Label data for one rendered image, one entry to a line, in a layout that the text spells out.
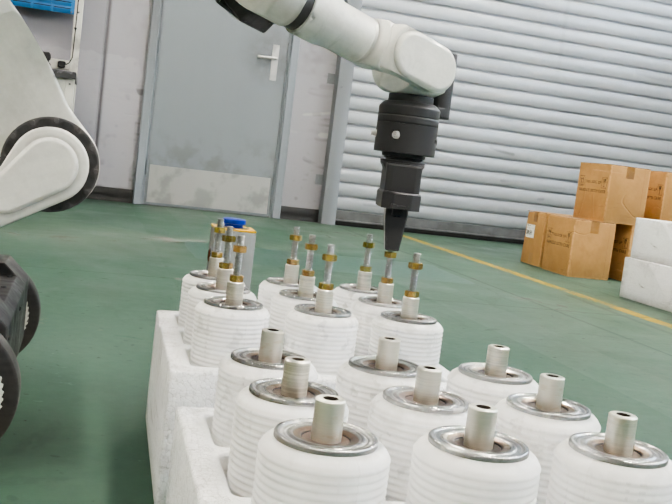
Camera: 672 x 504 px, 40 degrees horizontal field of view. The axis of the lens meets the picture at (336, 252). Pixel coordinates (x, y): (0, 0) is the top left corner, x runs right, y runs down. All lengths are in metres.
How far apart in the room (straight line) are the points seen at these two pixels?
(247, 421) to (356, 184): 5.76
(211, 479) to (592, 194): 4.40
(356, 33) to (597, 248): 3.81
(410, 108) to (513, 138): 5.61
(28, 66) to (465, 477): 0.99
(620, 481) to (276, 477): 0.25
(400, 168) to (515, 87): 5.62
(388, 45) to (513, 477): 0.73
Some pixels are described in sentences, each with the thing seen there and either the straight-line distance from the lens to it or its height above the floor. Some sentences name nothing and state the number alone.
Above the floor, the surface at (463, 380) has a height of 0.25.
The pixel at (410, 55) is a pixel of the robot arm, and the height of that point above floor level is 0.60.
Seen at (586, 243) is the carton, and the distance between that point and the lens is 4.92.
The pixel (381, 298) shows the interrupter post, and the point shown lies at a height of 0.26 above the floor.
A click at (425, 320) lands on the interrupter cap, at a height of 0.25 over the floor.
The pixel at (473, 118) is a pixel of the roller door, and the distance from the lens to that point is 6.76.
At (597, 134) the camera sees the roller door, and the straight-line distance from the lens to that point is 7.21.
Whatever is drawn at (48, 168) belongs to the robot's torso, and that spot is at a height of 0.39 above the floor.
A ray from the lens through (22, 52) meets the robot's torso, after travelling 1.46.
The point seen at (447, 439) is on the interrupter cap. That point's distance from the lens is 0.71.
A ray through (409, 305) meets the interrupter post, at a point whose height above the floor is 0.27.
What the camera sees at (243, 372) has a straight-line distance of 0.86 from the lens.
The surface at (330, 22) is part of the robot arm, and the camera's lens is 1.22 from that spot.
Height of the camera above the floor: 0.45
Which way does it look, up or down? 6 degrees down
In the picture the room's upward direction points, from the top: 7 degrees clockwise
